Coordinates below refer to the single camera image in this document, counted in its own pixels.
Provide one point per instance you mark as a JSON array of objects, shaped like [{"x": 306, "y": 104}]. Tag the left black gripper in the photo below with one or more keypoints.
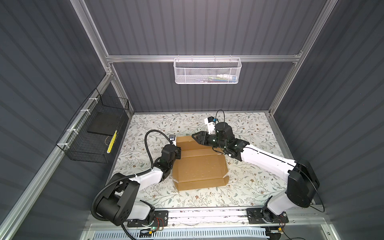
[{"x": 177, "y": 152}]

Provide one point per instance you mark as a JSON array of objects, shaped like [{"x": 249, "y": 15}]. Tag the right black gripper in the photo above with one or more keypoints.
[{"x": 202, "y": 140}]

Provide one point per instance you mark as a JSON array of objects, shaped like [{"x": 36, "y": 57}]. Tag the brown cardboard box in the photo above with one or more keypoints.
[{"x": 199, "y": 167}]

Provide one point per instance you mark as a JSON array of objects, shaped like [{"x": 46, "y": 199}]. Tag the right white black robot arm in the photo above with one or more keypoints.
[{"x": 302, "y": 182}]

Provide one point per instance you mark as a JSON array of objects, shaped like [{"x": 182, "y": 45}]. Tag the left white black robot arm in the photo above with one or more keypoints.
[{"x": 117, "y": 202}]

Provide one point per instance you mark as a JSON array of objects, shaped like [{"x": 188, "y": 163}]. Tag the yellow green striped tool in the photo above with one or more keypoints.
[{"x": 112, "y": 142}]

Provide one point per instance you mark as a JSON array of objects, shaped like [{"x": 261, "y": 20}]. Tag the markers in white basket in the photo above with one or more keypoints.
[{"x": 225, "y": 78}]

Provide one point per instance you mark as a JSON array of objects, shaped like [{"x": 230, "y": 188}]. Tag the black foam pad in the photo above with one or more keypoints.
[{"x": 104, "y": 124}]

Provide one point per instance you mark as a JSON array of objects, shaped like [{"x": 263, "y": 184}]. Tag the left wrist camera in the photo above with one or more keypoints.
[{"x": 172, "y": 138}]

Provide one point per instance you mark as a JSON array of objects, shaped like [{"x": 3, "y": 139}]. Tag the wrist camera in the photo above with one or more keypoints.
[
  {"x": 172, "y": 138},
  {"x": 210, "y": 122}
]

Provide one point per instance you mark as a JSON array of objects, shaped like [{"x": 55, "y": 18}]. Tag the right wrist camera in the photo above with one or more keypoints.
[{"x": 210, "y": 122}]

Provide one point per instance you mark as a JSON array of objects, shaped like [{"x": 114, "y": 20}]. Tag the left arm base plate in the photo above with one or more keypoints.
[{"x": 155, "y": 219}]

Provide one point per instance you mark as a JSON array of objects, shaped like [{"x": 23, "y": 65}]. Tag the white wire mesh basket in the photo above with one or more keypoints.
[{"x": 188, "y": 71}]

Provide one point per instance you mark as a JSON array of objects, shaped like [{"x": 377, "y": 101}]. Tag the white perforated cable tray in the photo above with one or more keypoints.
[{"x": 204, "y": 233}]

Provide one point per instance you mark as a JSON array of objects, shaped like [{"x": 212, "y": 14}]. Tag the black wire basket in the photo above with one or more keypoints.
[{"x": 79, "y": 145}]

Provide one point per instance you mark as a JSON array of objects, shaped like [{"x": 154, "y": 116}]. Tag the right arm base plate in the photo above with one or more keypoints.
[{"x": 264, "y": 216}]

